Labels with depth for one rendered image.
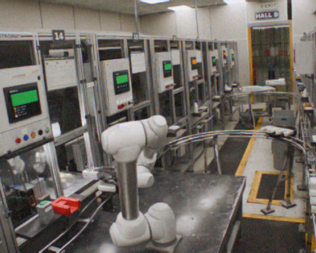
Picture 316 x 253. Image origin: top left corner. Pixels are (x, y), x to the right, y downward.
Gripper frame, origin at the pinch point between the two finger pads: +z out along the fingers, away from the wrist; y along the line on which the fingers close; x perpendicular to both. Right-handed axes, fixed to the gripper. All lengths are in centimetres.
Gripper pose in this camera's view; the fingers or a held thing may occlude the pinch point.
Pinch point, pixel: (98, 173)
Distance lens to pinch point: 212.7
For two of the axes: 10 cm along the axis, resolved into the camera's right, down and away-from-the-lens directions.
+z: -9.1, -0.3, 4.2
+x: -4.1, 2.5, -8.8
